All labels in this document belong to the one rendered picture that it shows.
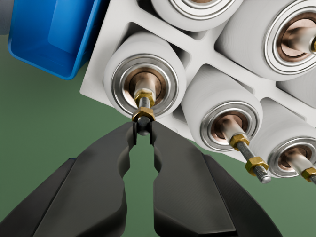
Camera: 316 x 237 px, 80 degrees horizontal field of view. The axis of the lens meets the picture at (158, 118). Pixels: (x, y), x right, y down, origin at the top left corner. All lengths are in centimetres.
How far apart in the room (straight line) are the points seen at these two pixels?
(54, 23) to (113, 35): 23
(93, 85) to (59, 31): 21
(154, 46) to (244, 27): 10
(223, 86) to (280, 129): 11
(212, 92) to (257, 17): 9
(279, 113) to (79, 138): 48
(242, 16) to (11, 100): 54
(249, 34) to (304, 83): 13
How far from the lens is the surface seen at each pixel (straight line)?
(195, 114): 24
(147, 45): 21
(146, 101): 17
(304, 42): 23
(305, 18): 25
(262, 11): 24
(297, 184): 86
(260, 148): 32
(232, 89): 25
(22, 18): 40
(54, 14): 49
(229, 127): 24
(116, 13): 28
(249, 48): 24
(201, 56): 29
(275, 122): 33
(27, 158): 70
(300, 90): 34
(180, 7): 20
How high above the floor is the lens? 45
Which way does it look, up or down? 61 degrees down
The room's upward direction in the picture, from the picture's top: 175 degrees clockwise
